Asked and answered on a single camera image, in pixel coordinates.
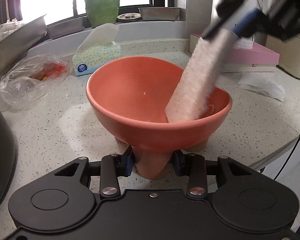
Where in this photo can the beige cardboard box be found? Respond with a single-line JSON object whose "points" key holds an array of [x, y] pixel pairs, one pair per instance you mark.
{"points": [[290, 52]]}

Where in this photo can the small steel tray on sill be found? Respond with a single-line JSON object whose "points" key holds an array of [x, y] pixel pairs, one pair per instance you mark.
{"points": [[67, 27]]}

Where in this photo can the patterned tissue pack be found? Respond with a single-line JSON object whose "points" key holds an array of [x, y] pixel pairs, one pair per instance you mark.
{"points": [[96, 50]]}

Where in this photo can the black cooker inner pot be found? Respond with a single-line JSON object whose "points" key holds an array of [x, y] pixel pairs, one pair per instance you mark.
{"points": [[0, 149]]}

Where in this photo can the round metal lid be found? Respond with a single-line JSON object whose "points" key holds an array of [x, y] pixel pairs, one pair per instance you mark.
{"points": [[129, 17]]}

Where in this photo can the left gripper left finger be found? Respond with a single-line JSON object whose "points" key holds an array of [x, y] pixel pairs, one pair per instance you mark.
{"points": [[125, 163]]}

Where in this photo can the crumpled white paper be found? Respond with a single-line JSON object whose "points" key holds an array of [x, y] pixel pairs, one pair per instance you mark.
{"points": [[261, 83]]}

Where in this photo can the white electric kettle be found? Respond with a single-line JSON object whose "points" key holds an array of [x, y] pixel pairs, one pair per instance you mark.
{"points": [[237, 19]]}

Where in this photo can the clear plastic bag with scraps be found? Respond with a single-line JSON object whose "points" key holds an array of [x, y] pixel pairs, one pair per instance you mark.
{"points": [[31, 80]]}

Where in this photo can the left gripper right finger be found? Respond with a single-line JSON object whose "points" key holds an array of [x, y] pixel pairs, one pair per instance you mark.
{"points": [[180, 163]]}

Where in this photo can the green textured flower vase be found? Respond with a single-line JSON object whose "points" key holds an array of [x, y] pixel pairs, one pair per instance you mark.
{"points": [[100, 12]]}

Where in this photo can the pink flat box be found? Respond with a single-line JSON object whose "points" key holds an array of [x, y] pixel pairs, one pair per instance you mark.
{"points": [[259, 59]]}

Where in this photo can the large steel tray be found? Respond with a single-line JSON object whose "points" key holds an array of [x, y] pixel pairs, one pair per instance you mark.
{"points": [[20, 41]]}

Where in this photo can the steel tray right on sill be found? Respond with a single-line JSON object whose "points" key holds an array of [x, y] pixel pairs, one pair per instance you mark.
{"points": [[159, 13]]}

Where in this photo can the orange footed ceramic bowl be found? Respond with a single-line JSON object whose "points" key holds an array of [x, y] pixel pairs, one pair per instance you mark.
{"points": [[129, 96]]}

